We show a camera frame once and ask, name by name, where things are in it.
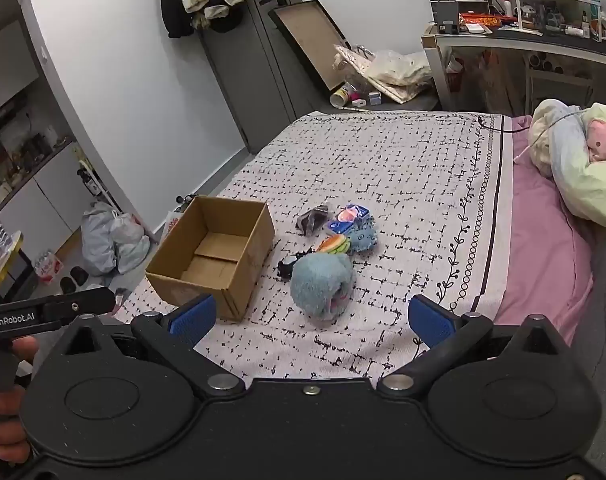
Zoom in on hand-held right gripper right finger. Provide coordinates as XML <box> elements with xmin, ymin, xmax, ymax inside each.
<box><xmin>377</xmin><ymin>294</ymin><xmax>570</xmax><ymax>401</ymax></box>

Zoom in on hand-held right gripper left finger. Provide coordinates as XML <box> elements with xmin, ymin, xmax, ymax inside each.
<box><xmin>58</xmin><ymin>294</ymin><xmax>246</xmax><ymax>400</ymax></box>

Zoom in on brown cardboard box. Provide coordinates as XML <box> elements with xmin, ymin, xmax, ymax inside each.
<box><xmin>145</xmin><ymin>195</ymin><xmax>276</xmax><ymax>322</ymax></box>

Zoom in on black and white small toy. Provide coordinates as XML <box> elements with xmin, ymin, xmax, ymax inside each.
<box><xmin>277</xmin><ymin>249</ymin><xmax>314</xmax><ymax>282</ymax></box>

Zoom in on teal plush toy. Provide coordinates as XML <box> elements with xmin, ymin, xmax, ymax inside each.
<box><xmin>343</xmin><ymin>214</ymin><xmax>379</xmax><ymax>254</ymax></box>

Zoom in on light blue fluffy plush toy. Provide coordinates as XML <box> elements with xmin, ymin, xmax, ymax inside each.
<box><xmin>289</xmin><ymin>252</ymin><xmax>356</xmax><ymax>322</ymax></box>

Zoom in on burger soft toy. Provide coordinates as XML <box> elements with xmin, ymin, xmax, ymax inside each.
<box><xmin>316</xmin><ymin>233</ymin><xmax>352</xmax><ymax>256</ymax></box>

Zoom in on blue planet print tissue pack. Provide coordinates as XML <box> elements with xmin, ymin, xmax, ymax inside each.
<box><xmin>326</xmin><ymin>203</ymin><xmax>372</xmax><ymax>236</ymax></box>

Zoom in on dark plastic packet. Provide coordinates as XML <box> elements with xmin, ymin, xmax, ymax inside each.
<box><xmin>296</xmin><ymin>203</ymin><xmax>332</xmax><ymax>235</ymax></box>

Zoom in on person's left hand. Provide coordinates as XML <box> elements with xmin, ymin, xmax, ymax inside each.
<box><xmin>0</xmin><ymin>336</ymin><xmax>40</xmax><ymax>448</ymax></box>

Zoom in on red white packet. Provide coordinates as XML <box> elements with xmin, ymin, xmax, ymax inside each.
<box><xmin>32</xmin><ymin>252</ymin><xmax>64</xmax><ymax>282</ymax></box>

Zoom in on grey plastic bags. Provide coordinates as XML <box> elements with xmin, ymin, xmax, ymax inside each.
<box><xmin>80</xmin><ymin>201</ymin><xmax>152</xmax><ymax>276</ymax></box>

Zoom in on white folding stand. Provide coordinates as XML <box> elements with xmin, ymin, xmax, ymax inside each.
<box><xmin>77</xmin><ymin>156</ymin><xmax>120</xmax><ymax>212</ymax></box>

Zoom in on white black patterned blanket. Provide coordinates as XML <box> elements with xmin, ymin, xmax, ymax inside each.
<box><xmin>114</xmin><ymin>111</ymin><xmax>514</xmax><ymax>382</ymax></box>

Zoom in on pastel duvet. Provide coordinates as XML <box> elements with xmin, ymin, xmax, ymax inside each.
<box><xmin>527</xmin><ymin>98</ymin><xmax>606</xmax><ymax>232</ymax></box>

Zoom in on grey door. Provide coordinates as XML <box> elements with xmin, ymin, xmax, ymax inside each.
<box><xmin>197</xmin><ymin>0</ymin><xmax>344</xmax><ymax>157</ymax></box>

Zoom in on paper cup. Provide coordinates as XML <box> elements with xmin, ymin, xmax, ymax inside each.
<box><xmin>330</xmin><ymin>84</ymin><xmax>356</xmax><ymax>109</ymax></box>

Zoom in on pink plush pillow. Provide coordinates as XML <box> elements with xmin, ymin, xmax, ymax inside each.
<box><xmin>586</xmin><ymin>120</ymin><xmax>606</xmax><ymax>167</ymax></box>

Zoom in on white plastic bags pile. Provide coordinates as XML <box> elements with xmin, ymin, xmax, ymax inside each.
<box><xmin>334</xmin><ymin>44</ymin><xmax>434</xmax><ymax>105</ymax></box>

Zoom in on grey wardrobe cabinet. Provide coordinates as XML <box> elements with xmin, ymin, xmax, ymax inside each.
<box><xmin>0</xmin><ymin>0</ymin><xmax>151</xmax><ymax>313</ymax></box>

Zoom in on white stool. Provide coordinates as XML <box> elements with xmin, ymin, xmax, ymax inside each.
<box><xmin>524</xmin><ymin>66</ymin><xmax>594</xmax><ymax>117</ymax></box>

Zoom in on dark top desk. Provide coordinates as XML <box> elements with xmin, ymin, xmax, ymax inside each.
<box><xmin>421</xmin><ymin>24</ymin><xmax>606</xmax><ymax>112</ymax></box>

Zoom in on small black device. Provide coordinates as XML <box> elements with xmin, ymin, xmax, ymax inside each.
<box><xmin>435</xmin><ymin>0</ymin><xmax>462</xmax><ymax>36</ymax></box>

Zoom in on red flat box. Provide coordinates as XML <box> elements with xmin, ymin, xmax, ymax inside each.
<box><xmin>458</xmin><ymin>11</ymin><xmax>520</xmax><ymax>31</ymax></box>

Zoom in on black cable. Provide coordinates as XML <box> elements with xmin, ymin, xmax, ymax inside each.
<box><xmin>478</xmin><ymin>115</ymin><xmax>530</xmax><ymax>134</ymax></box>

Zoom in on black picture frame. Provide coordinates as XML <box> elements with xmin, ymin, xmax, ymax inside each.
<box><xmin>267</xmin><ymin>0</ymin><xmax>352</xmax><ymax>93</ymax></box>

